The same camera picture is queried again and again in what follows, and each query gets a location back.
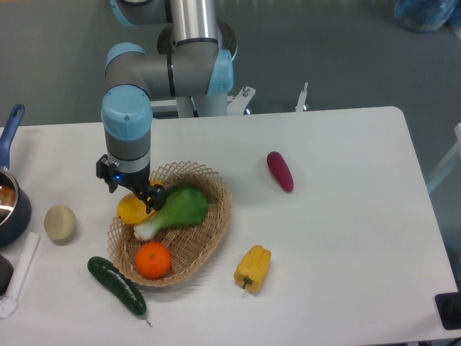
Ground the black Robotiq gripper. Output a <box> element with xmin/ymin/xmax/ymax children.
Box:
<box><xmin>96</xmin><ymin>154</ymin><xmax>166</xmax><ymax>213</ymax></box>

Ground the yellow mango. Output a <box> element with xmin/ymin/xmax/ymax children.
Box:
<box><xmin>117</xmin><ymin>192</ymin><xmax>156</xmax><ymax>225</ymax></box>

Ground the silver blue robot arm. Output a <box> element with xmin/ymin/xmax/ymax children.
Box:
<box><xmin>96</xmin><ymin>1</ymin><xmax>233</xmax><ymax>212</ymax></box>

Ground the woven wicker basket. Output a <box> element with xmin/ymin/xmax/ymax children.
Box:
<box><xmin>107</xmin><ymin>161</ymin><xmax>232</xmax><ymax>288</ymax></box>

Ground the green bok choy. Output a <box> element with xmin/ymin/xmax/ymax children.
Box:
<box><xmin>133</xmin><ymin>186</ymin><xmax>208</xmax><ymax>241</ymax></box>

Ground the orange fruit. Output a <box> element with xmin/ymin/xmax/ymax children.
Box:
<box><xmin>135</xmin><ymin>242</ymin><xmax>171</xmax><ymax>280</ymax></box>

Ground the dark green cucumber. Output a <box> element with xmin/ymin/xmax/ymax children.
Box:
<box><xmin>87</xmin><ymin>256</ymin><xmax>151</xmax><ymax>326</ymax></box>

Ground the dark blue saucepan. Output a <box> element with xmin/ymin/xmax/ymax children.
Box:
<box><xmin>1</xmin><ymin>104</ymin><xmax>32</xmax><ymax>247</ymax></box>

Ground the dark round object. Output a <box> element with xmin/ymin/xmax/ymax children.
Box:
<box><xmin>0</xmin><ymin>255</ymin><xmax>14</xmax><ymax>296</ymax></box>

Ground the yellow bell pepper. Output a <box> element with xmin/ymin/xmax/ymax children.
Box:
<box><xmin>233</xmin><ymin>244</ymin><xmax>272</xmax><ymax>294</ymax></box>

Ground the purple sweet potato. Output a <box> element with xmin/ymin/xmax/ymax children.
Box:
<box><xmin>267</xmin><ymin>151</ymin><xmax>294</xmax><ymax>193</ymax></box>

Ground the white rolled cloth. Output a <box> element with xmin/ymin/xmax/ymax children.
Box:
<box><xmin>1</xmin><ymin>232</ymin><xmax>40</xmax><ymax>319</ymax></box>

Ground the blue plastic bag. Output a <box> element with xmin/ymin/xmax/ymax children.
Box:
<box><xmin>393</xmin><ymin>0</ymin><xmax>460</xmax><ymax>33</ymax></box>

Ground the black device at edge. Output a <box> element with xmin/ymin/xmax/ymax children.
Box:
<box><xmin>435</xmin><ymin>292</ymin><xmax>461</xmax><ymax>330</ymax></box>

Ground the white frame at right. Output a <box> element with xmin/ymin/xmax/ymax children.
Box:
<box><xmin>426</xmin><ymin>123</ymin><xmax>460</xmax><ymax>194</ymax></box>

